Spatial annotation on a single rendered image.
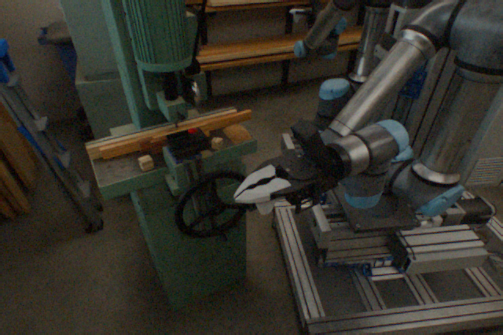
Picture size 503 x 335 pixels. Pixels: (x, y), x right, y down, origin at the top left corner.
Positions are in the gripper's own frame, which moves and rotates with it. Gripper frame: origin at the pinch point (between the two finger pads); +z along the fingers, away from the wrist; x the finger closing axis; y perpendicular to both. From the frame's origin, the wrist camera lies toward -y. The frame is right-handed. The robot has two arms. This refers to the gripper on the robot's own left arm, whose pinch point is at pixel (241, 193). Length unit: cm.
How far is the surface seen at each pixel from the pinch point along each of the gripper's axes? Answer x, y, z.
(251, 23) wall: 283, 67, -158
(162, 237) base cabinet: 55, 66, 13
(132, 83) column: 91, 17, 2
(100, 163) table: 70, 33, 23
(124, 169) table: 62, 33, 16
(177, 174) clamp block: 47, 31, 1
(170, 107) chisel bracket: 68, 19, -6
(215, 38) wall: 288, 75, -116
